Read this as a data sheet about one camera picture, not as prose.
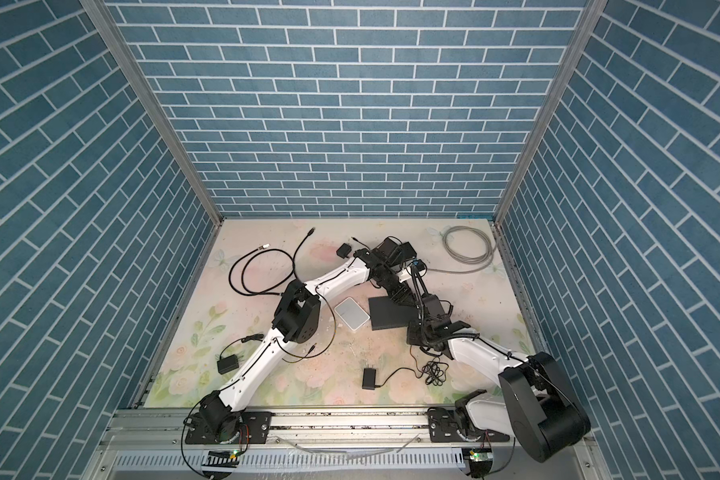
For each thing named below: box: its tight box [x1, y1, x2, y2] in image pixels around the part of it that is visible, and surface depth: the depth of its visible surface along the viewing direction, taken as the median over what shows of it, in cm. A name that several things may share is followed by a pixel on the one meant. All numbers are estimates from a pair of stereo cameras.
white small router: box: [334, 297, 371, 331], surface depth 93 cm
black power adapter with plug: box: [362, 368, 381, 390], surface depth 82 cm
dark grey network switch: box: [368, 296, 418, 331], surface depth 92 cm
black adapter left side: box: [217, 354, 239, 374], surface depth 85 cm
